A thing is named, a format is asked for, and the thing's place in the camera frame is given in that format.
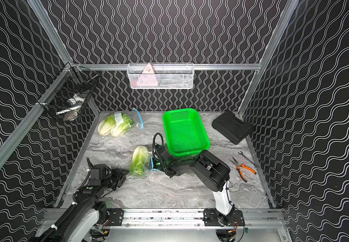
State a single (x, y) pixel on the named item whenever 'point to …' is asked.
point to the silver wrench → (241, 154)
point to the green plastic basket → (186, 134)
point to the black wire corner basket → (69, 98)
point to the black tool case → (233, 129)
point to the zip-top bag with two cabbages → (116, 124)
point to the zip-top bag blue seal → (148, 167)
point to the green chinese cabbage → (140, 156)
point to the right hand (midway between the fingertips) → (145, 164)
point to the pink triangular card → (148, 77)
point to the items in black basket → (71, 114)
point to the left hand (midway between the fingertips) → (127, 171)
